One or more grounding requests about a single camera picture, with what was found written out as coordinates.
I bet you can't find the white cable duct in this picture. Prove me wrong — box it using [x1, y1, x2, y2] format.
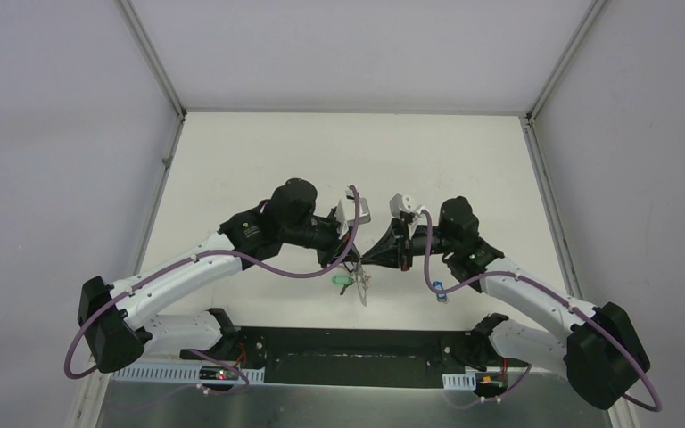
[111, 363, 243, 385]
[442, 372, 476, 391]

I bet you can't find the green key tag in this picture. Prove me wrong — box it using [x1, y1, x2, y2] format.
[332, 274, 354, 295]

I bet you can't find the aluminium frame rail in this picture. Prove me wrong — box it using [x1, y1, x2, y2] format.
[89, 328, 623, 375]

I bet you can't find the left white cable duct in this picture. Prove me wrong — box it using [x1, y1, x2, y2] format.
[111, 363, 243, 385]

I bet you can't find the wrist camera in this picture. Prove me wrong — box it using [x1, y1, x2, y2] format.
[389, 193, 426, 238]
[333, 198, 371, 238]

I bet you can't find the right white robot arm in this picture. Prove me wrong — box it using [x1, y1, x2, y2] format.
[361, 194, 663, 413]

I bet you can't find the metal crescent keyring plate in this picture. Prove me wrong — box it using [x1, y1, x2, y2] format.
[351, 262, 370, 308]

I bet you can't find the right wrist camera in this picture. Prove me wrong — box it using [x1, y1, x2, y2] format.
[389, 193, 426, 238]

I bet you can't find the blue key tag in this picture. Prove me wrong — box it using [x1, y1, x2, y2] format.
[433, 281, 449, 304]

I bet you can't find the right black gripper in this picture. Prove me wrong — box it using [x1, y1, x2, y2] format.
[360, 218, 457, 273]

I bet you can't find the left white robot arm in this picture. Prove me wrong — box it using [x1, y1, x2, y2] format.
[63, 178, 370, 379]

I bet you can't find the circuit board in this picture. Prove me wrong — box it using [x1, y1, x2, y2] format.
[475, 373, 508, 398]
[199, 366, 241, 382]

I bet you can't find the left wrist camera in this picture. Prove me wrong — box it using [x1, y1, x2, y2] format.
[333, 198, 371, 238]

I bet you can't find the right circuit board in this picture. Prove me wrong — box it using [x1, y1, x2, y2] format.
[475, 373, 508, 398]

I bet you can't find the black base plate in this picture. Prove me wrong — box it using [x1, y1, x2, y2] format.
[179, 306, 528, 390]

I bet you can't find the right white cable duct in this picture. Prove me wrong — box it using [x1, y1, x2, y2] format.
[442, 372, 476, 391]

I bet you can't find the left circuit board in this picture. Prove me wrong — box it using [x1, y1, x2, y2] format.
[199, 366, 241, 382]

